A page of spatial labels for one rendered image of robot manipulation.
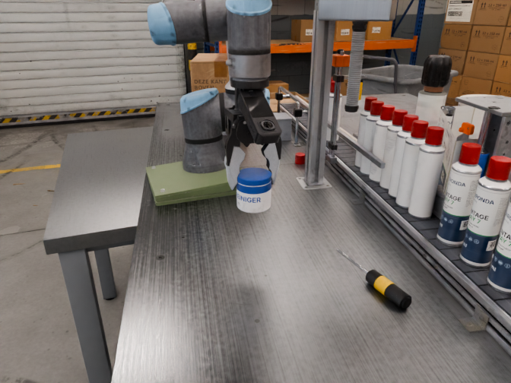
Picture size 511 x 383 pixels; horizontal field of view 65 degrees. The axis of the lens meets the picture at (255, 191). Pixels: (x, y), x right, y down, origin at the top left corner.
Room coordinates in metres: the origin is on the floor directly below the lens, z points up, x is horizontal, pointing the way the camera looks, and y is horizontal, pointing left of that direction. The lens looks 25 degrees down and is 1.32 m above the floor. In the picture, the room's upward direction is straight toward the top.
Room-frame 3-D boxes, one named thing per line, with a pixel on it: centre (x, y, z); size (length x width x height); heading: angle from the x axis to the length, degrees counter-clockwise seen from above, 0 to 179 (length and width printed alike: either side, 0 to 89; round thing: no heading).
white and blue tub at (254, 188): (0.73, 0.00, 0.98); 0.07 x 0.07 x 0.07
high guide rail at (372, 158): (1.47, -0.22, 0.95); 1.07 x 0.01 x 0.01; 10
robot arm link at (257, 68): (0.75, 0.01, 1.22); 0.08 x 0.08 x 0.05
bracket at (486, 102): (0.79, -0.48, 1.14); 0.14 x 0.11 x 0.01; 10
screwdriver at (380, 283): (0.65, -0.22, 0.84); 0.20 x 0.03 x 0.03; 28
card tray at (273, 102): (2.17, -0.13, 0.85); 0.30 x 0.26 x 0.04; 10
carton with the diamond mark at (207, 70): (1.80, 0.14, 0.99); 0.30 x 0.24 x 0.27; 1
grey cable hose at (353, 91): (1.01, -0.24, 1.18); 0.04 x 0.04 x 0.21
